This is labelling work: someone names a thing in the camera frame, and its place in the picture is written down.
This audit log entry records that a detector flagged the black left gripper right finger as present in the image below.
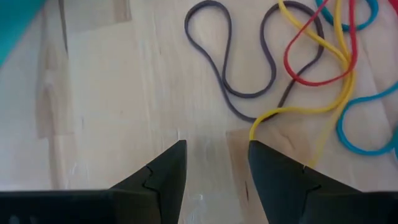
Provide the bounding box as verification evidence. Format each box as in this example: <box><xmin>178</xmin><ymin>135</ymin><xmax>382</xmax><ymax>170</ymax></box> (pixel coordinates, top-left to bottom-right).
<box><xmin>248</xmin><ymin>140</ymin><xmax>398</xmax><ymax>224</ymax></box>

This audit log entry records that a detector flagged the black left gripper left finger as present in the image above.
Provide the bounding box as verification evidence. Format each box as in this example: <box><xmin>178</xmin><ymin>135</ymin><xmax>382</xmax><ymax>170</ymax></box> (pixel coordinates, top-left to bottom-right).
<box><xmin>0</xmin><ymin>139</ymin><xmax>187</xmax><ymax>224</ymax></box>

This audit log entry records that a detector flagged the yellow rubber band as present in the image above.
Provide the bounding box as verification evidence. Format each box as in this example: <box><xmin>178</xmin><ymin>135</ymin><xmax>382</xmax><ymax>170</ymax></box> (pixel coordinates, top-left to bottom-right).
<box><xmin>249</xmin><ymin>0</ymin><xmax>357</xmax><ymax>169</ymax></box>

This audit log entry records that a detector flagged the teal translucent plastic bin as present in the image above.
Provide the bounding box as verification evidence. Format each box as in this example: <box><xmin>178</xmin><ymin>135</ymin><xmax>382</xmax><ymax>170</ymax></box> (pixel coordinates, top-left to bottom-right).
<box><xmin>0</xmin><ymin>0</ymin><xmax>47</xmax><ymax>68</ymax></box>

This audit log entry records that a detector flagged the teal rubber band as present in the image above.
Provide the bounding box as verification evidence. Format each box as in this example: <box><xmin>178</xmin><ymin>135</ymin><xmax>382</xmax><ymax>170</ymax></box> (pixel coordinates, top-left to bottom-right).
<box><xmin>336</xmin><ymin>82</ymin><xmax>398</xmax><ymax>156</ymax></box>
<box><xmin>315</xmin><ymin>0</ymin><xmax>379</xmax><ymax>31</ymax></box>

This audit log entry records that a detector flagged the purple rubber band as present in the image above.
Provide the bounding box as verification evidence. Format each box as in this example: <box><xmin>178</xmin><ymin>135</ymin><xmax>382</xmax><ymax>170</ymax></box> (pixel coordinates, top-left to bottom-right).
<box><xmin>184</xmin><ymin>0</ymin><xmax>326</xmax><ymax>123</ymax></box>

